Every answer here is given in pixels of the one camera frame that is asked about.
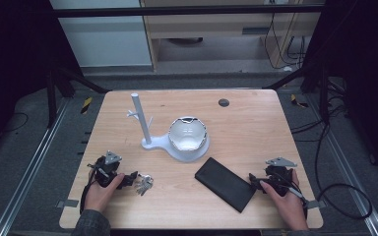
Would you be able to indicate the grey drawer cabinet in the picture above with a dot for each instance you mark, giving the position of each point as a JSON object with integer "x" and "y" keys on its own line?
{"x": 210, "y": 29}

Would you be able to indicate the black frame leg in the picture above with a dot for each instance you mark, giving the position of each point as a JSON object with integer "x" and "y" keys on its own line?
{"x": 78, "y": 80}
{"x": 308, "y": 78}

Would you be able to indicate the black leather wallet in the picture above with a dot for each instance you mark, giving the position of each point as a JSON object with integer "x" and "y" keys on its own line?
{"x": 224, "y": 183}

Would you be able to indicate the round grey table grommet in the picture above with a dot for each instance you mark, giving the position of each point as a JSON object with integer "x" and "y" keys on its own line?
{"x": 223, "y": 102}

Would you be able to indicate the aluminium floor rail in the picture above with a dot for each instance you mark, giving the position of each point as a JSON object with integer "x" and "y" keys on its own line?
{"x": 29, "y": 167}
{"x": 351, "y": 170}

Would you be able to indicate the black horizontal frame bar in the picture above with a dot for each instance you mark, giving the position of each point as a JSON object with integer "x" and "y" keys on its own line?
{"x": 177, "y": 11}

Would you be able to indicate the grey tape strip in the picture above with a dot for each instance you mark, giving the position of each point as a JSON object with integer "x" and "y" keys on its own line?
{"x": 316, "y": 204}
{"x": 68, "y": 203}

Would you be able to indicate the person's right hand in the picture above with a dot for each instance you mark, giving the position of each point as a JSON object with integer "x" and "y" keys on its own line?
{"x": 290, "y": 206}

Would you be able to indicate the white key stand with base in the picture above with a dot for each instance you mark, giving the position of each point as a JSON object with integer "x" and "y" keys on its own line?
{"x": 157, "y": 143}

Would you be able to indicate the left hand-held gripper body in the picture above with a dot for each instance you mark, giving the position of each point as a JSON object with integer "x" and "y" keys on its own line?
{"x": 104, "y": 170}

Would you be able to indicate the yellow black hazard tape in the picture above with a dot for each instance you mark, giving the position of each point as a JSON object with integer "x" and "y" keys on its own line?
{"x": 298, "y": 101}
{"x": 86, "y": 105}

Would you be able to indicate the bunch of silver keys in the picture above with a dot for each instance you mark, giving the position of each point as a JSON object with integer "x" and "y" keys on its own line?
{"x": 143, "y": 185}

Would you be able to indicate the black curtain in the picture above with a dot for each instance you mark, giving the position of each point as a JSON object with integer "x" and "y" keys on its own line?
{"x": 361, "y": 82}
{"x": 13, "y": 65}

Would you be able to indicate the person's left hand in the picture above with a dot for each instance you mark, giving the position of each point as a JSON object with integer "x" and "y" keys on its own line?
{"x": 100, "y": 196}

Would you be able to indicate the white cabinet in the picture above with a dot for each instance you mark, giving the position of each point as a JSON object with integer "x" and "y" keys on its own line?
{"x": 105, "y": 36}

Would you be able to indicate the white bowl with silver rim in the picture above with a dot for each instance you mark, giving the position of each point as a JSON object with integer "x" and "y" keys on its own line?
{"x": 187, "y": 135}

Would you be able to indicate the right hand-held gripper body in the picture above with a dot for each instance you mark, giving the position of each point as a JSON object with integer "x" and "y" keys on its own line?
{"x": 280, "y": 175}

